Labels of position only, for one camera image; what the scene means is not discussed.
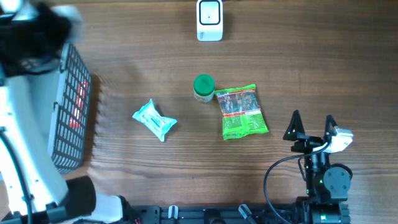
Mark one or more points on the grey plastic basket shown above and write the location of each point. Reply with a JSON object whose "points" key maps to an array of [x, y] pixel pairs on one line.
{"points": [[71, 106]]}

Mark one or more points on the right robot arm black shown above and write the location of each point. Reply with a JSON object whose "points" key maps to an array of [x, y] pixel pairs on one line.
{"points": [[327, 184]]}

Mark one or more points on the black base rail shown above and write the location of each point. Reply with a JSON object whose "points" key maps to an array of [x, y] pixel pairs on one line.
{"points": [[217, 214]]}

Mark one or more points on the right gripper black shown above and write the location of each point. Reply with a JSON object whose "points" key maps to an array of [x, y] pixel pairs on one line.
{"points": [[307, 142]]}

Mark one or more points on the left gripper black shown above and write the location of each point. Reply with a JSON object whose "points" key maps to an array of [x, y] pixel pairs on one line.
{"points": [[53, 29]]}

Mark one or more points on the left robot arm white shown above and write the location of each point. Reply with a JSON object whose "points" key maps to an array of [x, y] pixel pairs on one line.
{"points": [[45, 99]]}

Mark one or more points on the green lid jar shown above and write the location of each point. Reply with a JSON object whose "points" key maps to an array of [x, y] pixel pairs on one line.
{"points": [[204, 88]]}

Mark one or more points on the teal wet wipes pack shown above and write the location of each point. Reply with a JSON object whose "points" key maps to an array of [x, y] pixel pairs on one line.
{"points": [[150, 117]]}

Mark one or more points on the white barcode scanner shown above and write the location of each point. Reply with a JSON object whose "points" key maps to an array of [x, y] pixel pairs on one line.
{"points": [[209, 20]]}

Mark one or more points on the green snack bag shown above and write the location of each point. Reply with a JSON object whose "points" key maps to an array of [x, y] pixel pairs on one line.
{"points": [[242, 114]]}

